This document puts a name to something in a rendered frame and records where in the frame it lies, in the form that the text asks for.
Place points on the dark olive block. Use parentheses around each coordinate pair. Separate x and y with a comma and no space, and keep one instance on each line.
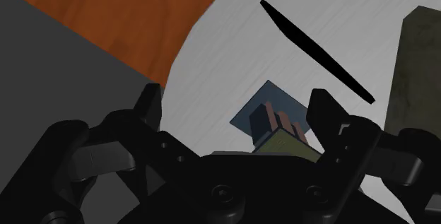
(420,78)

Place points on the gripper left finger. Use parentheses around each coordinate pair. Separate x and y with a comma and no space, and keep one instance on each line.
(113,126)

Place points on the white round table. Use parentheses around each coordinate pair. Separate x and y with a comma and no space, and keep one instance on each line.
(241,44)

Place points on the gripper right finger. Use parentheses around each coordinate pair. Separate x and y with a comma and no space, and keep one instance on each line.
(348,137)

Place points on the blue tray with coloured blocks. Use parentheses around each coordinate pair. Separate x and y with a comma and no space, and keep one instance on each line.
(270,94)

